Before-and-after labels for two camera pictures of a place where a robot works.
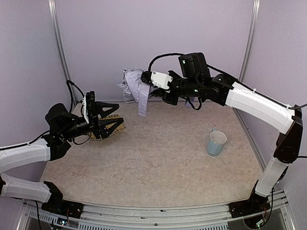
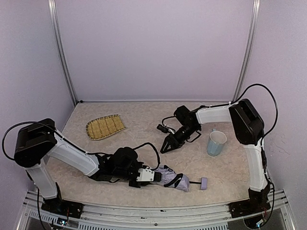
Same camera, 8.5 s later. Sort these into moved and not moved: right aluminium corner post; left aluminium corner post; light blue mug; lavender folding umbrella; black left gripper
Moved: lavender folding umbrella; black left gripper
Not moved: right aluminium corner post; light blue mug; left aluminium corner post
